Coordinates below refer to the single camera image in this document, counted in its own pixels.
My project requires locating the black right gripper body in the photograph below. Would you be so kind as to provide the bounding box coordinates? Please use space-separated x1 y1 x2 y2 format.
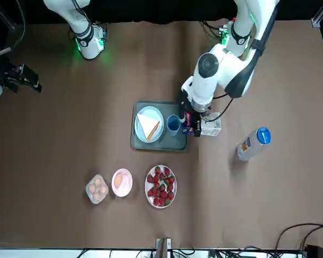
1 63 30 86

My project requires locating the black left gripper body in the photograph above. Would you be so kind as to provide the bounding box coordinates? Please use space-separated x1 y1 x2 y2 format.
179 103 205 124

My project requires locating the blue white milk carton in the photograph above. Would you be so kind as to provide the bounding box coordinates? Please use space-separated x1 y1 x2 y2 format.
182 110 222 137

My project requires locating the triangular sandwich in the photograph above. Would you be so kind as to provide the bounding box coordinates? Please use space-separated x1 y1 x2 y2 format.
136 114 161 142

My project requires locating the blue cup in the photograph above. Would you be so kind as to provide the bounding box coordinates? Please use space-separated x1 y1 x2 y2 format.
166 114 181 137

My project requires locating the grey-green tray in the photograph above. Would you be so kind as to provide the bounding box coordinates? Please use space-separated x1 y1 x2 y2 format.
130 100 189 152

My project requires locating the pale round plate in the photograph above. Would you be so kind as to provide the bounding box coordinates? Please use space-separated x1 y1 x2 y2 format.
134 106 164 144

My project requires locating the white strawberry plate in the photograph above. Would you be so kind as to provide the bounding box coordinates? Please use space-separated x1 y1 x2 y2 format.
144 164 178 209

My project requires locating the clear bottle blue cap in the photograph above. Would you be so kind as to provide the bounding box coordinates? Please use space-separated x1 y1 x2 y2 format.
236 126 272 162

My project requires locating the clear plastic egg box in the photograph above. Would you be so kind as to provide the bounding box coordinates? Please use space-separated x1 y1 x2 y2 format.
85 174 109 205

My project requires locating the dark brown box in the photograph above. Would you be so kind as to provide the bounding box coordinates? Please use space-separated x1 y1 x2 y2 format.
305 244 323 258

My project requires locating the aluminium frame rail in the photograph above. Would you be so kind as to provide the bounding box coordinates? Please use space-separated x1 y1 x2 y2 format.
311 0 323 28
0 0 16 30

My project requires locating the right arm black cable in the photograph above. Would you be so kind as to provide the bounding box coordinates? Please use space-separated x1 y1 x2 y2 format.
0 0 108 56

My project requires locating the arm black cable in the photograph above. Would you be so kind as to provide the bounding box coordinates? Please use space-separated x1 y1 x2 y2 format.
201 0 279 119
0 0 108 56

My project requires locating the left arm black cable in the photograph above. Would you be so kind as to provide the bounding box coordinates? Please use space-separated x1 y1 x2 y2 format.
201 0 279 119

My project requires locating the aluminium post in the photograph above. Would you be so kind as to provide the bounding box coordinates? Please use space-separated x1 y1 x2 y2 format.
155 237 172 258

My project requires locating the black table cable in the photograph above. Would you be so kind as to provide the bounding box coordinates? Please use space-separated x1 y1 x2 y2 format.
277 223 323 258

